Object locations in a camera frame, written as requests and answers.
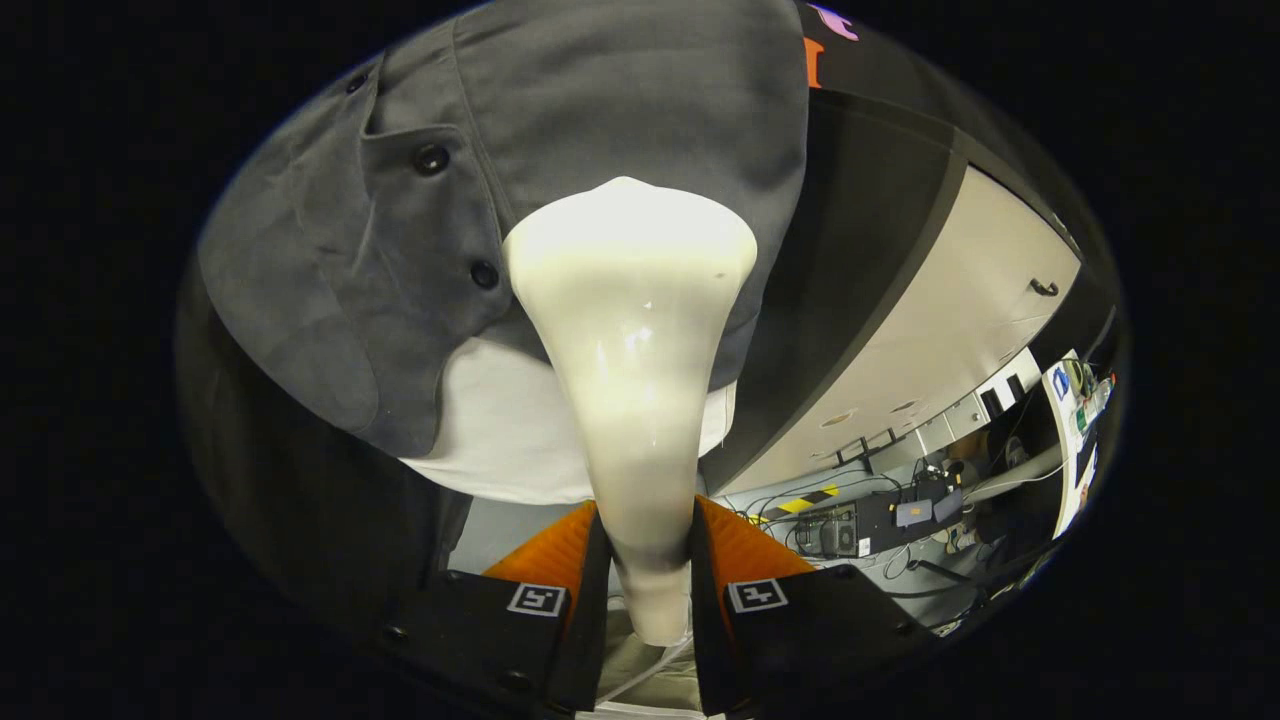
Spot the white desk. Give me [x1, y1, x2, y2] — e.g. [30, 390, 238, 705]
[1042, 350, 1113, 536]

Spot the grey button shirt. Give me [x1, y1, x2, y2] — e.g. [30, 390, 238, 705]
[197, 0, 809, 459]

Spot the white mannequin torso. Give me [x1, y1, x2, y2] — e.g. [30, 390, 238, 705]
[400, 335, 738, 506]

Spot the black computer tower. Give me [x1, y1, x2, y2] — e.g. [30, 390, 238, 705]
[820, 505, 861, 558]

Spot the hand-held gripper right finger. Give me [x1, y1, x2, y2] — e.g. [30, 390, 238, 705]
[690, 497, 936, 716]

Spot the white garment steamer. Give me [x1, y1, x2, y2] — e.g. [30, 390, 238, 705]
[502, 177, 759, 648]

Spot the yellow black hazard strip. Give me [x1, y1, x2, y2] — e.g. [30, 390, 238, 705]
[760, 485, 841, 521]

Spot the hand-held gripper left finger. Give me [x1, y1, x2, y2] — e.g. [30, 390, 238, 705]
[380, 500, 613, 716]

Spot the grey cabinet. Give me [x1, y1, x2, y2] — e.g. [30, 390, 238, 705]
[700, 95, 1086, 498]

